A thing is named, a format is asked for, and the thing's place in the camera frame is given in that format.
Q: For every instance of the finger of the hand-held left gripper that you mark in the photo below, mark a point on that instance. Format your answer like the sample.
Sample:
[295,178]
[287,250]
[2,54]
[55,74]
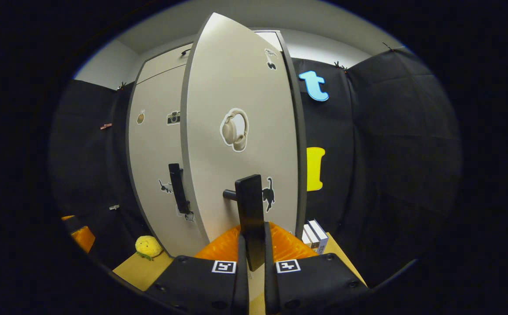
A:
[67,217]
[83,238]

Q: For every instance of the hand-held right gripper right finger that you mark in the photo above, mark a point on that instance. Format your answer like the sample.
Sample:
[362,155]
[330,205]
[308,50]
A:
[271,284]

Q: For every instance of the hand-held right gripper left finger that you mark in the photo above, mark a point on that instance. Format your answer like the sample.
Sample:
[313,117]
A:
[243,284]

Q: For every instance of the beige shoe cabinet door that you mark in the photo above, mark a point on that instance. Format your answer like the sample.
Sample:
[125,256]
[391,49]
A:
[153,153]
[236,87]

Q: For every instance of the grey framed shoe cabinet body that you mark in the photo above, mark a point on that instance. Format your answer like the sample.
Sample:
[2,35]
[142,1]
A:
[300,131]

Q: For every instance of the white cardboard box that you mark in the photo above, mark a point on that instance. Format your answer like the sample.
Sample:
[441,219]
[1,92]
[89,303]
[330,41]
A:
[308,238]
[319,234]

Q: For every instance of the yellow plush toy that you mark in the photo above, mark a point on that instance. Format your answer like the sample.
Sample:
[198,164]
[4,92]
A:
[148,246]

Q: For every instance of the black cloth clamp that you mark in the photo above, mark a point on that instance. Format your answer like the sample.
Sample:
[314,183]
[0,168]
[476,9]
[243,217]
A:
[387,46]
[339,66]
[121,85]

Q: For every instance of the black backdrop cloth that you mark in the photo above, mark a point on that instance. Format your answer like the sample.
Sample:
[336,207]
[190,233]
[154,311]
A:
[389,153]

